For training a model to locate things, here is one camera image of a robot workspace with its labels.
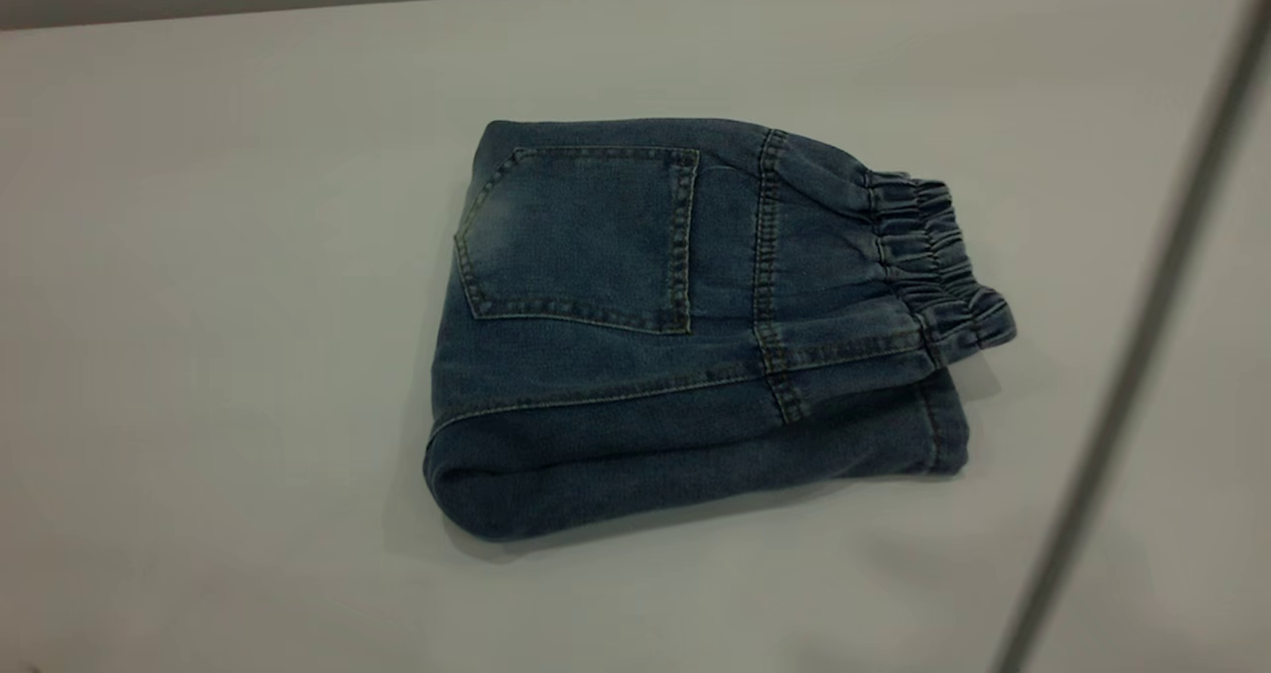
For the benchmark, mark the blue denim shorts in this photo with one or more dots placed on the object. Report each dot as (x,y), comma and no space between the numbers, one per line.
(635,355)

